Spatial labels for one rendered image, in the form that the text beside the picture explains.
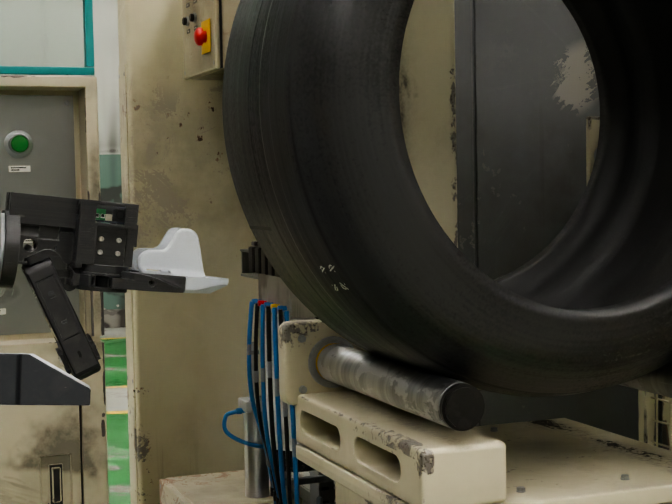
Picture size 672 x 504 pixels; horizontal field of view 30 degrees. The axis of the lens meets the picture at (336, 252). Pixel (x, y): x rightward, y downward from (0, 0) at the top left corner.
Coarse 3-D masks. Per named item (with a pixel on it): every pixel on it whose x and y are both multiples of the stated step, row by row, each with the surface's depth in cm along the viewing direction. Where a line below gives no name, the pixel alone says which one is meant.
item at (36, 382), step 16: (0, 368) 37; (16, 368) 37; (32, 368) 37; (48, 368) 38; (0, 384) 37; (16, 384) 37; (32, 384) 37; (48, 384) 38; (64, 384) 38; (80, 384) 38; (0, 400) 37; (16, 400) 37; (32, 400) 37; (48, 400) 38; (64, 400) 38; (80, 400) 38
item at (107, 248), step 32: (32, 224) 111; (64, 224) 112; (96, 224) 112; (128, 224) 113; (32, 256) 111; (64, 256) 113; (96, 256) 113; (128, 256) 114; (64, 288) 113; (96, 288) 112
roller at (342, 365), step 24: (336, 360) 142; (360, 360) 136; (384, 360) 133; (360, 384) 134; (384, 384) 128; (408, 384) 123; (432, 384) 119; (456, 384) 116; (408, 408) 124; (432, 408) 118; (456, 408) 116; (480, 408) 117
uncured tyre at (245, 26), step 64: (256, 0) 124; (320, 0) 112; (384, 0) 111; (576, 0) 151; (640, 0) 151; (256, 64) 120; (320, 64) 111; (384, 64) 111; (640, 64) 153; (256, 128) 120; (320, 128) 111; (384, 128) 111; (640, 128) 154; (256, 192) 125; (320, 192) 113; (384, 192) 112; (640, 192) 154; (320, 256) 116; (384, 256) 113; (448, 256) 114; (576, 256) 152; (640, 256) 150; (384, 320) 117; (448, 320) 115; (512, 320) 117; (576, 320) 119; (640, 320) 122; (512, 384) 121; (576, 384) 123
